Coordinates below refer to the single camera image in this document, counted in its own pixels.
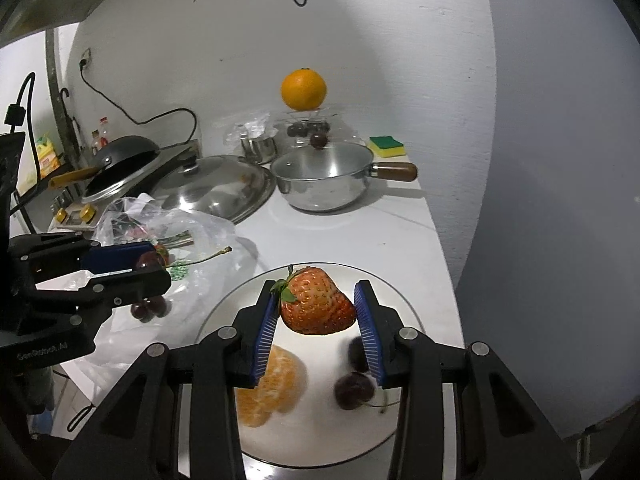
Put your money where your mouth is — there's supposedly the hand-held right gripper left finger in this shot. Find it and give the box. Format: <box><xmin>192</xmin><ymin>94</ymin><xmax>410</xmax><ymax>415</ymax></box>
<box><xmin>50</xmin><ymin>280</ymin><xmax>282</xmax><ymax>480</ymax></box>

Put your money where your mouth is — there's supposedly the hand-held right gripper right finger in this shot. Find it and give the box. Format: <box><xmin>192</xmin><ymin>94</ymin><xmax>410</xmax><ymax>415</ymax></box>
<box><xmin>354</xmin><ymin>280</ymin><xmax>583</xmax><ymax>480</ymax></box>

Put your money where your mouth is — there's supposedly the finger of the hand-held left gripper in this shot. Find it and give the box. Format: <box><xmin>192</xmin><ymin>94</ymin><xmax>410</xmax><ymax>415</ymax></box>
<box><xmin>35</xmin><ymin>265</ymin><xmax>172</xmax><ymax>331</ymax></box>
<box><xmin>9</xmin><ymin>233</ymin><xmax>157</xmax><ymax>287</ymax></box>

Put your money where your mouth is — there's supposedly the large peeled tangerine piece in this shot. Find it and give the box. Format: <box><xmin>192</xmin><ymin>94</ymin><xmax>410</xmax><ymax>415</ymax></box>
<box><xmin>255</xmin><ymin>344</ymin><xmax>308</xmax><ymax>415</ymax></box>

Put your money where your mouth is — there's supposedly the clear printed plastic bag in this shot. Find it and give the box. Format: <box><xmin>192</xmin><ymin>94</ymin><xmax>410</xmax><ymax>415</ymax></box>
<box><xmin>92</xmin><ymin>192</ymin><xmax>261</xmax><ymax>391</ymax></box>

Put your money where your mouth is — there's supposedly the white plate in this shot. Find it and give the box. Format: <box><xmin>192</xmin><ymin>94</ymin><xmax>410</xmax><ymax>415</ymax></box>
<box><xmin>195</xmin><ymin>262</ymin><xmax>426</xmax><ymax>471</ymax></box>

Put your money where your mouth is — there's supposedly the silver induction cooker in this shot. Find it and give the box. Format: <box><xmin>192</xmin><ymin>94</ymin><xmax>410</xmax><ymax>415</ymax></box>
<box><xmin>47</xmin><ymin>140</ymin><xmax>203</xmax><ymax>231</ymax></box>

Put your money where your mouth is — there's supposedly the yellow dish soap bottle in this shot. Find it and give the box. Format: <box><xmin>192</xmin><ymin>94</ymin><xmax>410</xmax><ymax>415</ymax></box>
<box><xmin>34</xmin><ymin>132</ymin><xmax>61</xmax><ymax>178</ymax></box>

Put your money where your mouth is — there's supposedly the large steel glass lid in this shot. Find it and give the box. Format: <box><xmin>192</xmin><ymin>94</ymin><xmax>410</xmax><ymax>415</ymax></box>
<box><xmin>150</xmin><ymin>154</ymin><xmax>277</xmax><ymax>226</ymax></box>

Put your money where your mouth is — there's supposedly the black hooked rod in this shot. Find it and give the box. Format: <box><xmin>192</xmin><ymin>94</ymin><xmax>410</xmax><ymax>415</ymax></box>
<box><xmin>59</xmin><ymin>87</ymin><xmax>83</xmax><ymax>153</ymax></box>

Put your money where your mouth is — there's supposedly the steel cup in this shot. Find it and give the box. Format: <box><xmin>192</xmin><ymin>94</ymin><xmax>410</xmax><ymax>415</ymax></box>
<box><xmin>240</xmin><ymin>132</ymin><xmax>278</xmax><ymax>165</ymax></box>

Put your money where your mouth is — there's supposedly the steel pot lid with knob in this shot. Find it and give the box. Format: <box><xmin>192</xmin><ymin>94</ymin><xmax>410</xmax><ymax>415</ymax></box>
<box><xmin>271</xmin><ymin>132</ymin><xmax>375</xmax><ymax>181</ymax></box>

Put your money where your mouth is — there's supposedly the crumpled clear plastic wrap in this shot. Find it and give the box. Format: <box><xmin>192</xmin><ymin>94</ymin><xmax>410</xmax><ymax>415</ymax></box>
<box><xmin>222</xmin><ymin>112</ymin><xmax>273</xmax><ymax>148</ymax></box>

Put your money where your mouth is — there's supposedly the yellow green sponge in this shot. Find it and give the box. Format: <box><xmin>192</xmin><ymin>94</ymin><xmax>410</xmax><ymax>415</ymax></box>
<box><xmin>369</xmin><ymin>135</ymin><xmax>407</xmax><ymax>158</ymax></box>

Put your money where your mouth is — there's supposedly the bunch of dark cherries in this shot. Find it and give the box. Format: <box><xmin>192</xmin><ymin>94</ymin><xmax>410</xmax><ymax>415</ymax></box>
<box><xmin>286</xmin><ymin>121</ymin><xmax>331</xmax><ymax>138</ymax></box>

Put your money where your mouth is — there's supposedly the clear glass jar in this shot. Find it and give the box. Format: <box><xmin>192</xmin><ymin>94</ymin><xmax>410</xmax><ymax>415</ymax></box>
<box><xmin>280</xmin><ymin>107</ymin><xmax>336</xmax><ymax>148</ymax></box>

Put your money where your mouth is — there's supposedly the whole orange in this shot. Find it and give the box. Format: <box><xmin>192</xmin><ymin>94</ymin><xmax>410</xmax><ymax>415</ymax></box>
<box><xmin>280</xmin><ymin>67</ymin><xmax>327</xmax><ymax>111</ymax></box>

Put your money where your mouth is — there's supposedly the grey range hood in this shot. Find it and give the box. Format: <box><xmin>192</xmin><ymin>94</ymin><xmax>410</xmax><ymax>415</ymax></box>
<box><xmin>0</xmin><ymin>0</ymin><xmax>151</xmax><ymax>51</ymax></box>

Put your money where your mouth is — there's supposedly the black wok with wooden handle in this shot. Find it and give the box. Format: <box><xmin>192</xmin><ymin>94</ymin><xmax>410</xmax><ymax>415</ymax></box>
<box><xmin>49</xmin><ymin>135</ymin><xmax>162</xmax><ymax>201</ymax></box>

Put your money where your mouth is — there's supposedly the black cooker power cable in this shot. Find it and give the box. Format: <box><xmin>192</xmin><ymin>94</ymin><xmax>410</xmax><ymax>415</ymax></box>
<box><xmin>80</xmin><ymin>65</ymin><xmax>198</xmax><ymax>146</ymax></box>

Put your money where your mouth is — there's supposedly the steel pot with wooden handle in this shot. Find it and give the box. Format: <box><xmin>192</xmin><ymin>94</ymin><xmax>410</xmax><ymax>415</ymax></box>
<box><xmin>270</xmin><ymin>132</ymin><xmax>418</xmax><ymax>212</ymax></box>

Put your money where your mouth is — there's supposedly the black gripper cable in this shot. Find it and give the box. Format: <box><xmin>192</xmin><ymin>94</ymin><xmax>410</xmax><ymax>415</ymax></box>
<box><xmin>4</xmin><ymin>72</ymin><xmax>56</xmax><ymax>221</ymax></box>

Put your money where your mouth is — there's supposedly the grey wall pipe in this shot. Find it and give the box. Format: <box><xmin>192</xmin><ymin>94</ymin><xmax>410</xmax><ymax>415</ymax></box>
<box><xmin>45</xmin><ymin>27</ymin><xmax>81</xmax><ymax>161</ymax></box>

